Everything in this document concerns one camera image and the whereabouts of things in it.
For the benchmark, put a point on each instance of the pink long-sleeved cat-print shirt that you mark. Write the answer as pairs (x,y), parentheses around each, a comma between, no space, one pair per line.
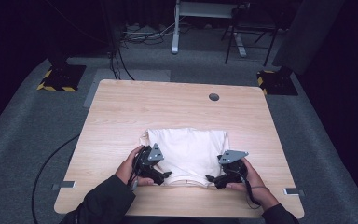
(189,152)

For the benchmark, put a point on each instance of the black yellow-striped stand base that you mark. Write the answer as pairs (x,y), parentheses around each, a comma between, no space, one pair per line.
(65,77)
(278,82)

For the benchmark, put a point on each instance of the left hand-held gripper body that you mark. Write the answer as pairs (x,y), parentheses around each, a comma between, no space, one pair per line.
(155,154)

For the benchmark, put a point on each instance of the person's left hand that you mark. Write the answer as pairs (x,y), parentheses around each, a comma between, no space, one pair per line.
(124,169)

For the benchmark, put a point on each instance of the black metal stand post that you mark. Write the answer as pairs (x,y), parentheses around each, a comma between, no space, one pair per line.
(113,31)

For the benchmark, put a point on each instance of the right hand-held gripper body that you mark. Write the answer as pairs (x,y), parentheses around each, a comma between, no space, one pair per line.
(231,157)

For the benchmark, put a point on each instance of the grey upright panel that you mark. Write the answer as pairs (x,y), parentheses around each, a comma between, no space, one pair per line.
(307,34)

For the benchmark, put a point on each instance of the grey table edge bracket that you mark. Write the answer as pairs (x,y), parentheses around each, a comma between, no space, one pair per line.
(62,185)
(294,192)

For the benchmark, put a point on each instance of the white desk frame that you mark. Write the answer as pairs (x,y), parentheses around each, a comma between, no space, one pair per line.
(175,37)

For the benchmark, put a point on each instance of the person's right hand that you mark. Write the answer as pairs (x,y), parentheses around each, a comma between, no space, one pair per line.
(259,189)

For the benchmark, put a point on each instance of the black metal chair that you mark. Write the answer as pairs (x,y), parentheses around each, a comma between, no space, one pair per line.
(254,23)

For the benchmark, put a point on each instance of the grey round table grommet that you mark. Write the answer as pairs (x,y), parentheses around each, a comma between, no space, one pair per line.
(213,97)

